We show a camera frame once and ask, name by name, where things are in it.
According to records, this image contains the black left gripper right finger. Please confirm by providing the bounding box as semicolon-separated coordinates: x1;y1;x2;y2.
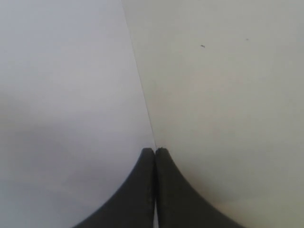
155;148;242;228

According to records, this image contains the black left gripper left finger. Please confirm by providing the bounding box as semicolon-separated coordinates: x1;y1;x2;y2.
76;148;155;228

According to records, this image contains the white paper sheet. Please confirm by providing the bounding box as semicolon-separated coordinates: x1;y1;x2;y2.
0;0;154;228

